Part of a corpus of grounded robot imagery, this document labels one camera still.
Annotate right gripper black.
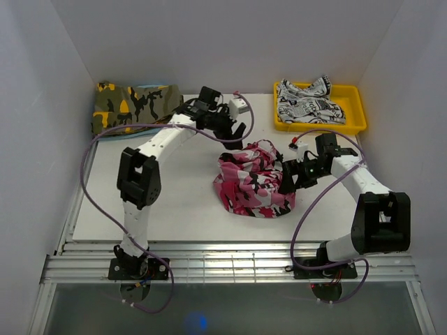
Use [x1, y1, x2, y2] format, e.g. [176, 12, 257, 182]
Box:
[278, 156, 330, 194]

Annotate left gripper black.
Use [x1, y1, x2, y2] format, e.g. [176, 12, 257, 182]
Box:
[206, 104, 244, 151]

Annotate pink camouflage trousers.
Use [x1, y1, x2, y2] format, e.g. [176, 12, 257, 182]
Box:
[213, 140, 295, 218]

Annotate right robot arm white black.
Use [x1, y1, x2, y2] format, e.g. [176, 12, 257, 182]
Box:
[279, 132, 411, 277]

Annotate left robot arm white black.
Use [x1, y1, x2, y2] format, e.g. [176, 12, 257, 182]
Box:
[114, 87, 252, 279]

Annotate white black newsprint trousers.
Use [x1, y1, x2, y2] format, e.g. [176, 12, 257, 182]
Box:
[276, 75, 346, 125]

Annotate green camouflage folded trousers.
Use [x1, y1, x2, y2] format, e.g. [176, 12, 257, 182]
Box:
[91, 81, 184, 135]

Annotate yellow plastic tray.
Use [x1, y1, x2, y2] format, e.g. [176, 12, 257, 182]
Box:
[273, 81, 367, 135]

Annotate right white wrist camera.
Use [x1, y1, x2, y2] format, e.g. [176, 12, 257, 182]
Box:
[288, 137, 308, 156]

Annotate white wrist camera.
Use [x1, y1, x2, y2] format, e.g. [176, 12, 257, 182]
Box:
[228, 98, 249, 119]
[288, 137, 308, 156]

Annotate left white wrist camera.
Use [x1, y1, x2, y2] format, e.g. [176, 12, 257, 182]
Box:
[228, 98, 249, 119]

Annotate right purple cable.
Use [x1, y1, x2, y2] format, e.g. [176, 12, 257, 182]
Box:
[290, 128, 369, 305]

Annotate purple cable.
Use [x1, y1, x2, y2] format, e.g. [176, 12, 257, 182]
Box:
[80, 91, 253, 314]
[290, 128, 369, 305]

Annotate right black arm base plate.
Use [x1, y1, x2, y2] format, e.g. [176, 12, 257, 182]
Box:
[293, 265, 358, 280]

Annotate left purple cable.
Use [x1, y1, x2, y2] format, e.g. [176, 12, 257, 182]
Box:
[80, 91, 253, 314]

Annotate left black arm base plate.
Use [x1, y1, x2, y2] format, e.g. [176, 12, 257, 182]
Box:
[107, 258, 169, 281]

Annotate aluminium frame rail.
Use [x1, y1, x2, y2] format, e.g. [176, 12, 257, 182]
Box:
[41, 242, 419, 284]

